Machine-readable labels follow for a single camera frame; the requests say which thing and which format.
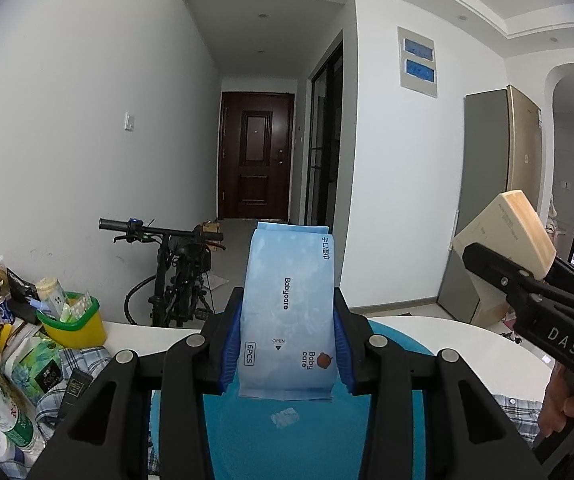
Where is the beige box with wooden face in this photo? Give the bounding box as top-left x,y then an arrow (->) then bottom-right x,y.
451,190 -> 558,281

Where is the slim black box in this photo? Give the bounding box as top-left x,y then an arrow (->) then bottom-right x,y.
57,367 -> 92,421

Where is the yellow container with green rim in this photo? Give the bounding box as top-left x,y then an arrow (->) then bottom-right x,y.
36,294 -> 108,350

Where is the green-labelled water bottle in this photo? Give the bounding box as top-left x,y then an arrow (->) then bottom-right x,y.
0,367 -> 38,453

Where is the blue plastic basin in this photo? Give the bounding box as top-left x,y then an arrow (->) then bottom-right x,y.
149,317 -> 448,480

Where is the white round-capped bottle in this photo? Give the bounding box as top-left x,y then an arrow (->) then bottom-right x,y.
34,277 -> 70,321

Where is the dark brown entrance door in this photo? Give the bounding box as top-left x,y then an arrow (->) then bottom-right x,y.
219,91 -> 295,221

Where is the blue plaid cloth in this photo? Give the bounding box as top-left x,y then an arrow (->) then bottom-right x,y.
34,345 -> 545,480

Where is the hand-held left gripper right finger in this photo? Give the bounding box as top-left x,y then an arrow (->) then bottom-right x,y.
334,285 -> 550,480

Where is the black folding bicycle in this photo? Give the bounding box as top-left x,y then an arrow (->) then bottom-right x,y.
98,217 -> 228,328

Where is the green tissue pack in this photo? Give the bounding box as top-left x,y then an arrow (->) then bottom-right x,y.
4,335 -> 65,406

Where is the large cardboard box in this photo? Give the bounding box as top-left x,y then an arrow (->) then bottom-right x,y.
469,272 -> 514,328

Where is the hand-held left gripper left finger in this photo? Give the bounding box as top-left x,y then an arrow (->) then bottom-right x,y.
27,287 -> 245,480

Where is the black-framed glass sliding door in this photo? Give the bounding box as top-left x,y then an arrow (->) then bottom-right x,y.
304,40 -> 344,228

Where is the person's right hand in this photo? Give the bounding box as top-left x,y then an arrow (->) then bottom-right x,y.
539,365 -> 574,438

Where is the light blue wet wipes pack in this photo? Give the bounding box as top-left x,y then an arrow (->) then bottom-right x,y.
239,221 -> 340,403

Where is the small clear blister pack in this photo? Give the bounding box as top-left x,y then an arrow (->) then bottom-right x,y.
271,406 -> 300,429

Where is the white desktop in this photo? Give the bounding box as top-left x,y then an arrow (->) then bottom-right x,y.
102,316 -> 558,401

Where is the wall electrical panel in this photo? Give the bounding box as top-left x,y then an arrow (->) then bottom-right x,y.
398,26 -> 440,98

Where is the white pill blister pack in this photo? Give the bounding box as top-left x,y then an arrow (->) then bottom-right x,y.
62,292 -> 92,322

